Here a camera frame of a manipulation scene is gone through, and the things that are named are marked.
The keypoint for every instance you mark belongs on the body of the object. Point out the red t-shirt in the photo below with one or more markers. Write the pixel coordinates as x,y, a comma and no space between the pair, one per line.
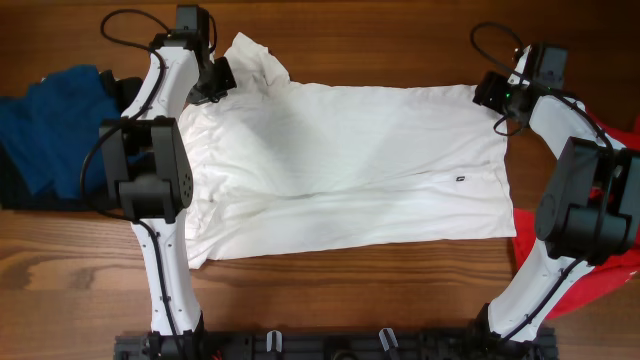
604,279

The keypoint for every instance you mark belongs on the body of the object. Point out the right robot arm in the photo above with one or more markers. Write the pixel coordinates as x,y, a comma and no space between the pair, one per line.
588,214

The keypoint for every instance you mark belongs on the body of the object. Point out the white t-shirt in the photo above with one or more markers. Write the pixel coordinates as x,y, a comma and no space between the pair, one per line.
283,167

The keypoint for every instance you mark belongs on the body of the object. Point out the blue folded shirt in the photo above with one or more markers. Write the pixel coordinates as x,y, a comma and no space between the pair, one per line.
50,135

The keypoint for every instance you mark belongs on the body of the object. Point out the black folded garment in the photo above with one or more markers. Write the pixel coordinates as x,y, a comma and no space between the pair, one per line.
125,90

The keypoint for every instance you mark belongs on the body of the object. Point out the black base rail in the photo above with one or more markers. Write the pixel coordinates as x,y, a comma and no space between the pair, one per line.
431,344

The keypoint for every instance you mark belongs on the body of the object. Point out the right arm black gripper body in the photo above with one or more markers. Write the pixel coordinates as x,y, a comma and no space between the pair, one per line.
497,93

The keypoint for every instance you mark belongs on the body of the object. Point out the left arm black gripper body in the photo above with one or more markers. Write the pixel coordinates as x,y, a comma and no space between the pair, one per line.
213,81

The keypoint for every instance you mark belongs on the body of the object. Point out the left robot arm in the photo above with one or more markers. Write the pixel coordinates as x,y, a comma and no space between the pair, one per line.
149,177

